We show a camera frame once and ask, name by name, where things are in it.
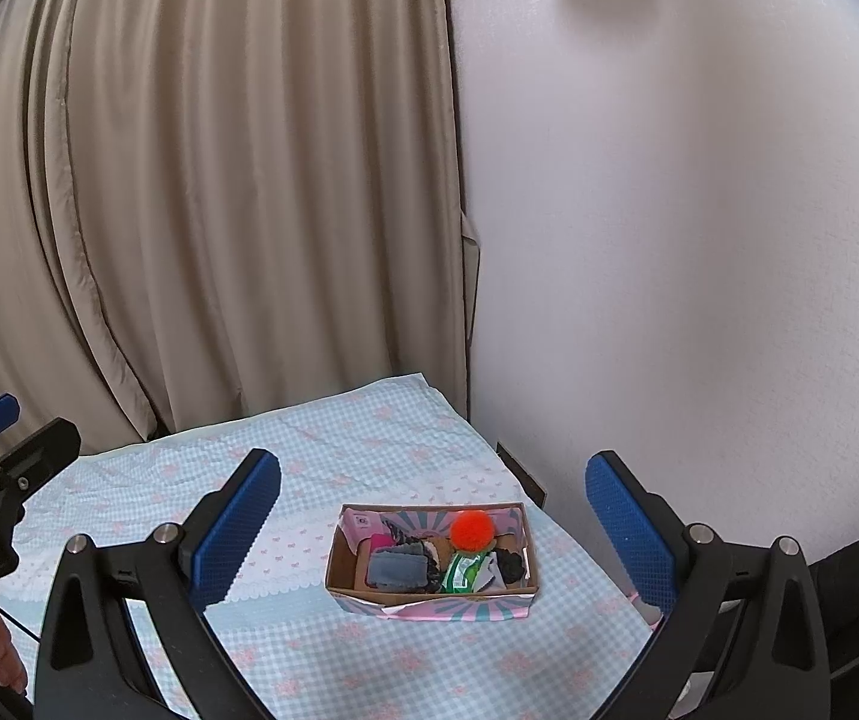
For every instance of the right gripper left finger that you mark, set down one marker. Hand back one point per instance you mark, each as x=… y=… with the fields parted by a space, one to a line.
x=90 y=661

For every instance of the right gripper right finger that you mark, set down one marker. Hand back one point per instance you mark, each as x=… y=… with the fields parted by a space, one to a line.
x=746 y=616

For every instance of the black sock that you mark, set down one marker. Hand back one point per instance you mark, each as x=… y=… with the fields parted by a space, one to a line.
x=512 y=567

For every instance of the orange plush fruit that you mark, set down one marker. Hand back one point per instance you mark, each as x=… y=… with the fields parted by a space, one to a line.
x=472 y=532

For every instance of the grey sock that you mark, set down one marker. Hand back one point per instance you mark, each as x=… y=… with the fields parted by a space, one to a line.
x=403 y=568

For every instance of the black white patterned cloth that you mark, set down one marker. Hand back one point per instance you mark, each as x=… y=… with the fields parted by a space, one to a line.
x=433 y=572

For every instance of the magenta soft pouch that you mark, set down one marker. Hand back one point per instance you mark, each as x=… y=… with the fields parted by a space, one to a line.
x=381 y=541

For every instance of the green snack packet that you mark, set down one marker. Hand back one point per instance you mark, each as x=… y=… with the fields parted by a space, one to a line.
x=458 y=579

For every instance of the pink patterned cardboard box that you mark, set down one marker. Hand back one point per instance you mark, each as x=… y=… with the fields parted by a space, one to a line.
x=350 y=552

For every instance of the beige curtain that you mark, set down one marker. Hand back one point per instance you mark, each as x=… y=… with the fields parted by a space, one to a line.
x=214 y=208

